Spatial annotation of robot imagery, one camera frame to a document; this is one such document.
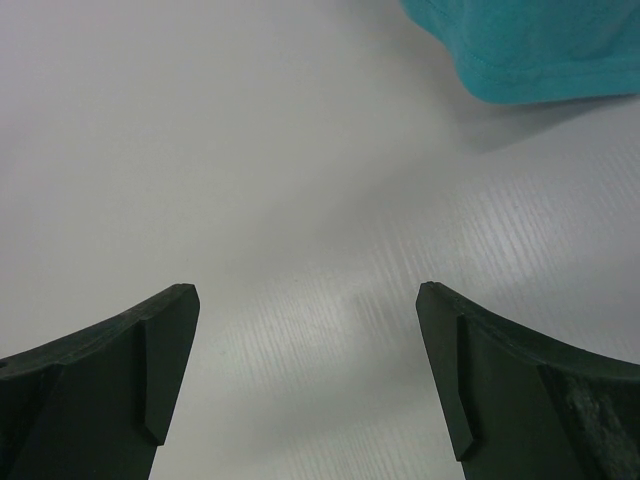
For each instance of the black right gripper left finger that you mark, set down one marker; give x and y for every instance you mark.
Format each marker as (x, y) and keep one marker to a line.
(98, 403)

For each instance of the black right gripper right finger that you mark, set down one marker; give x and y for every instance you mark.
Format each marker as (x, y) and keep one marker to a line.
(519, 404)

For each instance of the turquoise t-shirt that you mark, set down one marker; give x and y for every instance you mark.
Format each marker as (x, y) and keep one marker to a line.
(528, 52)

